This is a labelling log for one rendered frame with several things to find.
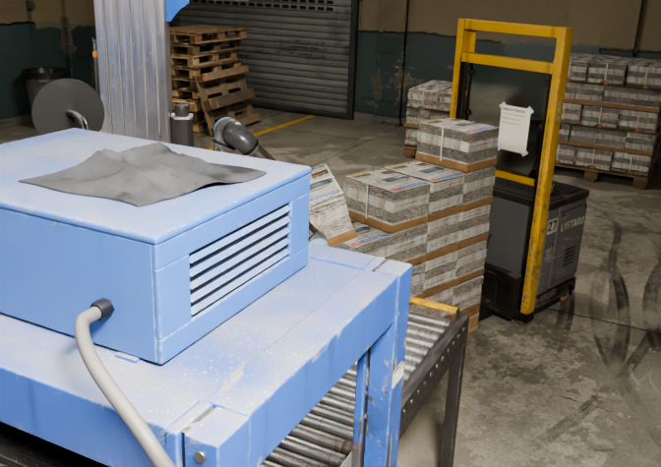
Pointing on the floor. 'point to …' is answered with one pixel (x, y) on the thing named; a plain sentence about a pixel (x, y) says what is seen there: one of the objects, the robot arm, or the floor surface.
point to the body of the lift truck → (558, 266)
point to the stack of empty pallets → (200, 63)
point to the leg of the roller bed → (451, 409)
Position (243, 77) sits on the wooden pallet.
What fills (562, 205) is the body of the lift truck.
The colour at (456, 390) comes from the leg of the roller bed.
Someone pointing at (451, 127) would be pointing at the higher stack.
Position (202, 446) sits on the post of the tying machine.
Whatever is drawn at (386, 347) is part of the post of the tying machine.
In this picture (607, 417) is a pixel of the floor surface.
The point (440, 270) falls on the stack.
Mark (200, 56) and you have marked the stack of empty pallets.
